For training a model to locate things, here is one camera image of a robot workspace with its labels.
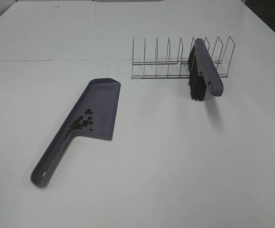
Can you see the grey plastic dustpan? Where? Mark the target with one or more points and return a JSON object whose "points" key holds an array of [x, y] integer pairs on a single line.
{"points": [[102, 96]]}

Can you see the metal wire rack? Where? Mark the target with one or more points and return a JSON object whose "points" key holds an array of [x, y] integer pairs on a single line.
{"points": [[153, 61]]}

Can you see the pile of coffee beans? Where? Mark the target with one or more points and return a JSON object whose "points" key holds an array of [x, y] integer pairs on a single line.
{"points": [[82, 122]]}

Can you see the grey hand brush black bristles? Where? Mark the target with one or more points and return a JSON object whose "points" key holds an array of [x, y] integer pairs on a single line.
{"points": [[204, 76]]}

